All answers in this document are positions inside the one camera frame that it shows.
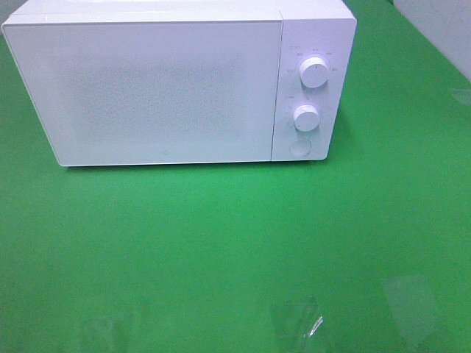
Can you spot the white microwave knob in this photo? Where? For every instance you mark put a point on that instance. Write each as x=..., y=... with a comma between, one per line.
x=314, y=72
x=306, y=118

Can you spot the white microwave door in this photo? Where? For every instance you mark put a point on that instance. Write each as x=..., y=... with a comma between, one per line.
x=131, y=94

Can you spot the white microwave oven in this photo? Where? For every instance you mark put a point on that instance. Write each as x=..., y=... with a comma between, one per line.
x=308, y=28

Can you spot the clear tape patch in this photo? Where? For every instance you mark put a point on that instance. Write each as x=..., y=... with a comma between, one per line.
x=296, y=318
x=413, y=306
x=107, y=333

